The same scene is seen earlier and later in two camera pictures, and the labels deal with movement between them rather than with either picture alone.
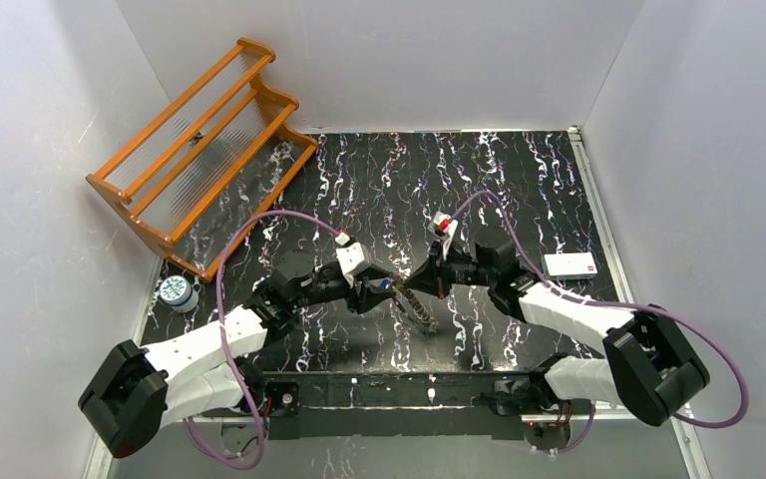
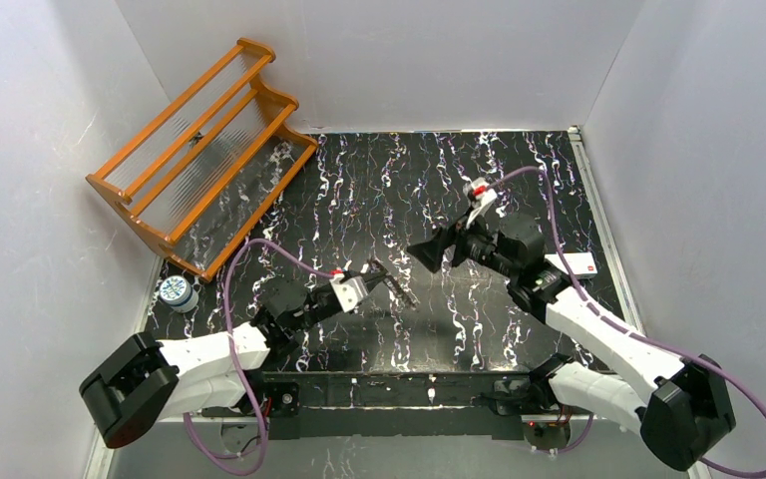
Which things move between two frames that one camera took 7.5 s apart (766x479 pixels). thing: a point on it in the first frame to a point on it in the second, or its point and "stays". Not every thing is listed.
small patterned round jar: [179, 294] stays
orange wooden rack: [206, 173] stays
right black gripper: [438, 272] to [459, 243]
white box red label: [566, 265] stays
